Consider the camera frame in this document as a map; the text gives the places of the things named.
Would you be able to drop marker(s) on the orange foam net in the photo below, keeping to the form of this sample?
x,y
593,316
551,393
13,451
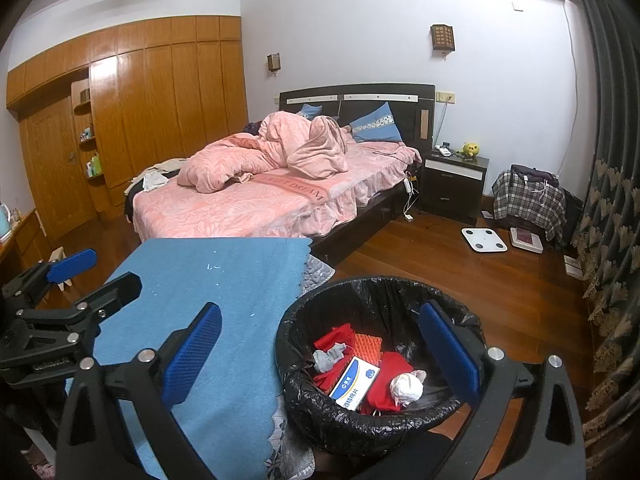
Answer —
x,y
367,347

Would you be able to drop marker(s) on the green bottle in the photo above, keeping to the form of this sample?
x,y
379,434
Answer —
x,y
95,166

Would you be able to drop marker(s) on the dark wooden headboard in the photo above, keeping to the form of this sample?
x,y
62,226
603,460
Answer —
x,y
410,105

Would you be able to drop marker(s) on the dark garment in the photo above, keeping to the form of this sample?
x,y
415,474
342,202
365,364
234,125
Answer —
x,y
532,174

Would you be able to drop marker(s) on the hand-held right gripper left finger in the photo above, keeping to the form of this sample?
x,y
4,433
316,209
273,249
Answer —
x,y
195,355

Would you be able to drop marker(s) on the dark cloth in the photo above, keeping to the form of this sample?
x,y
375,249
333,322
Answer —
x,y
254,128

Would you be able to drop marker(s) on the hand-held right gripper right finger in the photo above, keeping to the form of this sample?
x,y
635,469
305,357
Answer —
x,y
450,350

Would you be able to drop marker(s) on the pile of light clothes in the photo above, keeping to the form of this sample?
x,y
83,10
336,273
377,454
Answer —
x,y
152,177

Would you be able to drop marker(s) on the small blue pillow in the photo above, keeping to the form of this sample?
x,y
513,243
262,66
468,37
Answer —
x,y
309,111

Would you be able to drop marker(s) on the plaid cloth on chair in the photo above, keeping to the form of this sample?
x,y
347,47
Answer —
x,y
525,205

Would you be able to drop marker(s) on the blue table cloth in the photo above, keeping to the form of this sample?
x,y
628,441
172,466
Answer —
x,y
200,270

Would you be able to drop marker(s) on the small wooden wall lamp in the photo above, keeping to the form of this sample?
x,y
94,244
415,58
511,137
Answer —
x,y
273,62

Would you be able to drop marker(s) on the scale with brown top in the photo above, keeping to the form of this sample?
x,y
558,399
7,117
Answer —
x,y
526,239

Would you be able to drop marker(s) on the low wooden cabinet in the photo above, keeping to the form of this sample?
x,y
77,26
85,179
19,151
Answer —
x,y
25,245

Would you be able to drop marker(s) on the large blue pillow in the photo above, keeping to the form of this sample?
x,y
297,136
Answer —
x,y
377,125

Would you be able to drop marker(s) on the dark patterned curtain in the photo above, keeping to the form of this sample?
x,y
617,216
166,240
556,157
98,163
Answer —
x,y
615,110

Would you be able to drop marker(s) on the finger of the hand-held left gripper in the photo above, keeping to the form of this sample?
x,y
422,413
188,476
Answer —
x,y
72,265
115,292

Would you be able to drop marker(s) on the pink sock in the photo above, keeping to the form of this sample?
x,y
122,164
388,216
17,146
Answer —
x,y
420,375

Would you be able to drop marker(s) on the white flat box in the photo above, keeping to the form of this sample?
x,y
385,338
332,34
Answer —
x,y
573,266

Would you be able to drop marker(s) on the wooden wardrobe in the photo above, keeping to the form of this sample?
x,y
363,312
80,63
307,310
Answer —
x,y
160,100

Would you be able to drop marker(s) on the wall socket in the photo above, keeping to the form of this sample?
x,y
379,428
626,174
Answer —
x,y
445,96

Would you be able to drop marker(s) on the pink duvet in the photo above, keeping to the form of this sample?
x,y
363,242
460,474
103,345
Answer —
x,y
225,165

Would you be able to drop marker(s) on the white and blue cardboard box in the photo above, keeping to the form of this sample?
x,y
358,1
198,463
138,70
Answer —
x,y
355,384

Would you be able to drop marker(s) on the large wooden wall lamp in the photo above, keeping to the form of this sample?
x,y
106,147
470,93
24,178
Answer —
x,y
443,37

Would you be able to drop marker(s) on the dark nightstand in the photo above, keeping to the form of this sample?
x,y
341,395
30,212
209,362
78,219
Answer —
x,y
450,190

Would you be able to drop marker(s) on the bed with pink sheet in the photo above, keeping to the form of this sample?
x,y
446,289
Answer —
x,y
260,210

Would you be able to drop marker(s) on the white tissue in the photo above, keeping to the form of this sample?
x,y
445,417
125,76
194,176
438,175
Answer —
x,y
406,389

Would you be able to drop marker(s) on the white bathroom scale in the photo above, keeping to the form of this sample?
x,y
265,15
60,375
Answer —
x,y
484,240

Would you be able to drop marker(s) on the black trash bin with liner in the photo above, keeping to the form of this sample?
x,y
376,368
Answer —
x,y
385,305

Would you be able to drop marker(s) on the grey sock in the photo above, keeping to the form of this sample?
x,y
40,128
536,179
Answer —
x,y
330,357

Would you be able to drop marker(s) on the yellow plush toy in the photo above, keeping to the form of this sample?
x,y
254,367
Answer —
x,y
470,149

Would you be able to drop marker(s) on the red cloth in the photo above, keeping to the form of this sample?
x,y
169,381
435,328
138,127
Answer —
x,y
387,362
335,335

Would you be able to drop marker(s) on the small wooden stool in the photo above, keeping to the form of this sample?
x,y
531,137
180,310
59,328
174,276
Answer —
x,y
59,254

